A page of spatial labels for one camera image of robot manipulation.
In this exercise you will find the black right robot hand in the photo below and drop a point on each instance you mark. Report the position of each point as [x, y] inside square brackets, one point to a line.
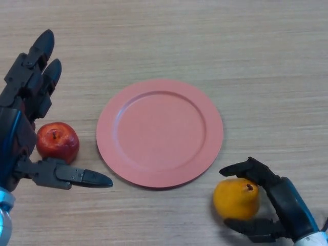
[289, 202]

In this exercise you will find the pink round plate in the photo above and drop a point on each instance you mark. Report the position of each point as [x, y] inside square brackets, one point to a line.
[160, 134]

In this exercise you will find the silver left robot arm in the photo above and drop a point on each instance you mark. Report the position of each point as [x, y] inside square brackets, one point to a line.
[4, 220]

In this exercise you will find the red apple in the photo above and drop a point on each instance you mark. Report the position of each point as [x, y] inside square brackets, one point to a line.
[57, 143]

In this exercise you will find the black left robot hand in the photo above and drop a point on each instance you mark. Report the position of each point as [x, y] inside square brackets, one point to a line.
[23, 82]

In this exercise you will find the yellow pear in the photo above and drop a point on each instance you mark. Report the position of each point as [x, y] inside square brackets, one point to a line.
[234, 201]

